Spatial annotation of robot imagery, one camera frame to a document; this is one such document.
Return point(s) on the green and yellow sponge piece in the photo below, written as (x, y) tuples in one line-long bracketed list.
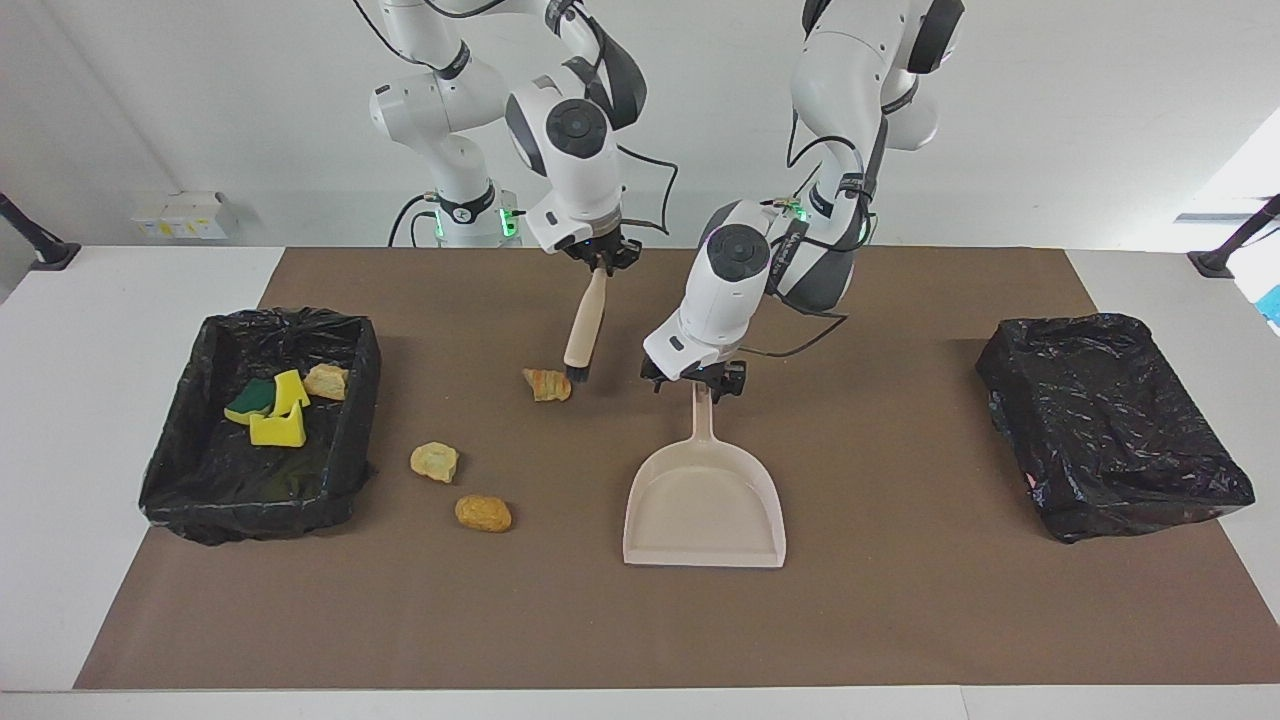
[(250, 402), (290, 390)]

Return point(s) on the pink hand brush black bristles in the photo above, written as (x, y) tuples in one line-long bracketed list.
[(585, 325)]

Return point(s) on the pale yellow crumpled food piece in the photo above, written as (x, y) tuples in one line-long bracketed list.
[(434, 462)]

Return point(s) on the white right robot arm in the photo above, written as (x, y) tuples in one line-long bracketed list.
[(575, 150)]

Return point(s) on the golden brown nugget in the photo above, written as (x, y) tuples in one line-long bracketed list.
[(483, 513)]

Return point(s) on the blue object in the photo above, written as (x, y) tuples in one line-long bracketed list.
[(1272, 305)]

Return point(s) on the bin lined with black bag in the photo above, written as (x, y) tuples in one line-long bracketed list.
[(1110, 430), (200, 480)]

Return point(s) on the black stand leg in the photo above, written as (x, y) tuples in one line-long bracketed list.
[(1215, 263), (45, 250)]

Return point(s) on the yellow notched sponge piece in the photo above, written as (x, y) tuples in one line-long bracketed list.
[(277, 430)]

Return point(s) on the brown table mat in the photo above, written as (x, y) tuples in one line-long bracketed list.
[(640, 630)]

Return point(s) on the pink plastic dustpan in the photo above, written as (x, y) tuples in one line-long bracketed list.
[(705, 510)]

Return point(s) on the beige sponge chunk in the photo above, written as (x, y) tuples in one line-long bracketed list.
[(326, 382)]

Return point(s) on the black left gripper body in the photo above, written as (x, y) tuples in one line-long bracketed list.
[(700, 377)]

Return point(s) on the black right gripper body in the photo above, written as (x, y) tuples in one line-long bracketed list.
[(610, 248)]

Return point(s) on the white box with yellow labels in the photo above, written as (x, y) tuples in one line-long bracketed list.
[(180, 215)]

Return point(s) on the orange striped bread piece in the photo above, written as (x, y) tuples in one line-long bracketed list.
[(547, 385)]

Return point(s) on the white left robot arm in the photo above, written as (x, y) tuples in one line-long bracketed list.
[(730, 290)]

